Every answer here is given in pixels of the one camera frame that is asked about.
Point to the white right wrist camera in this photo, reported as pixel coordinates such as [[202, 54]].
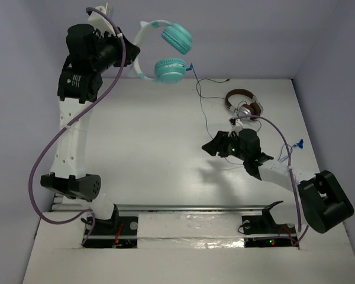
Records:
[[236, 126]]

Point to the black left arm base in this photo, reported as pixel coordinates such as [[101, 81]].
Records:
[[109, 227]]

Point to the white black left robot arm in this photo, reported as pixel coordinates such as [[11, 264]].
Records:
[[91, 52]]

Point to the teal white cat-ear headphones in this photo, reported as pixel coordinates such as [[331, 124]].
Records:
[[162, 44]]

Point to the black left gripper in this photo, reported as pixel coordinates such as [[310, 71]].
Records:
[[123, 50]]

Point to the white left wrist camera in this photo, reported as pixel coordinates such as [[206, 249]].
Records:
[[99, 18]]

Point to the brown silver headphones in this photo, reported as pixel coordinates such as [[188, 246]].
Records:
[[247, 111]]

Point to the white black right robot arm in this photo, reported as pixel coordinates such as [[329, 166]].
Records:
[[320, 196]]

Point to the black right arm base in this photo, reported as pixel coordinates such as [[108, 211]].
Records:
[[261, 231]]

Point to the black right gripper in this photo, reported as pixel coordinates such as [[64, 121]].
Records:
[[219, 144]]

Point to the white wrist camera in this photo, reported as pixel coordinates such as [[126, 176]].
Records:
[[99, 18], [236, 126]]

